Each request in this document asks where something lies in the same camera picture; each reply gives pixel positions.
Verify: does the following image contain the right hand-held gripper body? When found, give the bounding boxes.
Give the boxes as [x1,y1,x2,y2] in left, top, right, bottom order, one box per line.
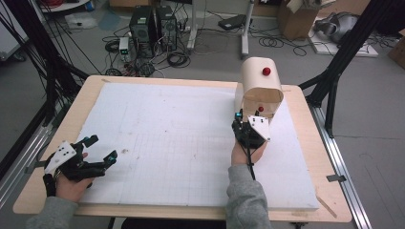
[231,114,272,150]

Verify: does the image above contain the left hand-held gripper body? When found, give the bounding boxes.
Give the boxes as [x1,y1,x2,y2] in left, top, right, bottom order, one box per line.
[43,140,108,183]

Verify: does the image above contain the cream wooden box red knobs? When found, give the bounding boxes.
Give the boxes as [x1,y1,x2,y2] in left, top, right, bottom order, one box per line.
[233,56,285,120]

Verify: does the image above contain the person's right hand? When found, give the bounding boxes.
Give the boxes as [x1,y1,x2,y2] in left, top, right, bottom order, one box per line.
[230,138,267,167]

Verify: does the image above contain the person's left hand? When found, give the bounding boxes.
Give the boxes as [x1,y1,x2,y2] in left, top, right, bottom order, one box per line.
[53,152,96,203]

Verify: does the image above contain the white gridded mat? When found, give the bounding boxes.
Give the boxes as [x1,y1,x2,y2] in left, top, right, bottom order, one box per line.
[75,81,320,212]

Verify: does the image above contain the white stand leg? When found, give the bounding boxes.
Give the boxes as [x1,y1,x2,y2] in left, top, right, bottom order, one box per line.
[240,0,256,59]
[186,0,199,52]

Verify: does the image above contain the flat black device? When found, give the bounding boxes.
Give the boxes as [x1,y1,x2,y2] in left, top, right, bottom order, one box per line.
[218,13,252,31]

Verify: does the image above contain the grey tape strip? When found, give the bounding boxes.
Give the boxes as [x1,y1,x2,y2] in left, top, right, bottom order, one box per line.
[326,174,347,183]

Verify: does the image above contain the small grey power supply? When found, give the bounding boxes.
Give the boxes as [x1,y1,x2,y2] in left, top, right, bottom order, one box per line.
[118,36,131,63]

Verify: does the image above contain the open cardboard box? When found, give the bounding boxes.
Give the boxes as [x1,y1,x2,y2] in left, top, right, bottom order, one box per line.
[276,0,323,41]

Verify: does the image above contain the thin wooden stick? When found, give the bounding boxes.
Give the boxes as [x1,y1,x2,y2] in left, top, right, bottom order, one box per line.
[315,195,338,219]

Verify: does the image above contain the white flat board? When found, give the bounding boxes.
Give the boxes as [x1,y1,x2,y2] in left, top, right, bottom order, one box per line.
[308,30,380,59]

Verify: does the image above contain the black computer tower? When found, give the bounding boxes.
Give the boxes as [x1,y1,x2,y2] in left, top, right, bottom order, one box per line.
[128,5,157,59]
[155,5,178,52]

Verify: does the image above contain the clear plastic bag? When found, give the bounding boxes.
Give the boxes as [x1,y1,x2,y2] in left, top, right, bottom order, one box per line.
[64,11,99,31]

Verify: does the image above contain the grey and black headset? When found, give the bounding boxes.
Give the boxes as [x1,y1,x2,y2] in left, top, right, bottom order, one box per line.
[313,11,360,44]

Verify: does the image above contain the brown cardboard box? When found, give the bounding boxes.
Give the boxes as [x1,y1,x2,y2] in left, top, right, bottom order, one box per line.
[387,28,405,71]

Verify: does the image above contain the black wrist strap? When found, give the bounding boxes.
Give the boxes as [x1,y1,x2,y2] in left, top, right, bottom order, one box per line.
[42,173,57,198]

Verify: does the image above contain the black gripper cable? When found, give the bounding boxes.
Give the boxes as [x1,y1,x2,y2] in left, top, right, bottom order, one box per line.
[243,139,258,181]

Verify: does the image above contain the aluminium rail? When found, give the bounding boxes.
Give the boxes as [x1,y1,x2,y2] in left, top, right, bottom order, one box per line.
[307,103,373,229]
[0,104,65,209]

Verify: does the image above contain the coiled black cable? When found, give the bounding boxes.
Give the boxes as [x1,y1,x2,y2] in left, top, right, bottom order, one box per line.
[166,52,191,69]

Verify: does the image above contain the black metal frame stand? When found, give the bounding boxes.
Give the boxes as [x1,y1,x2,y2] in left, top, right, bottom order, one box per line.
[3,0,91,128]
[298,0,388,139]

